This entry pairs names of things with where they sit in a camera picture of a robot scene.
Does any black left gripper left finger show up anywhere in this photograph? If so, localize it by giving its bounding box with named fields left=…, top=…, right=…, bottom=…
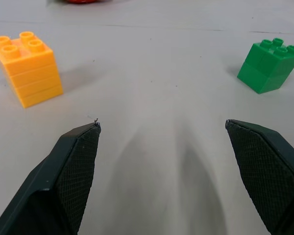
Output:
left=0, top=121, right=101, bottom=235

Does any yellow toy building block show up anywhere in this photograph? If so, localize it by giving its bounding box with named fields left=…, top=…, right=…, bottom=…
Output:
left=0, top=31, right=64, bottom=109

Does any red round object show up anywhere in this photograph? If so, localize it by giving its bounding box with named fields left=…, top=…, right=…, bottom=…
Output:
left=63, top=0, right=106, bottom=4

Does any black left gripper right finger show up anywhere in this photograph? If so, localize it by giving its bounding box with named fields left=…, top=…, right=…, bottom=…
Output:
left=225, top=119, right=294, bottom=235

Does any green toy brick stack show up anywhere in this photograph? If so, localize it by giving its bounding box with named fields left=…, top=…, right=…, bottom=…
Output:
left=236, top=38, right=294, bottom=94

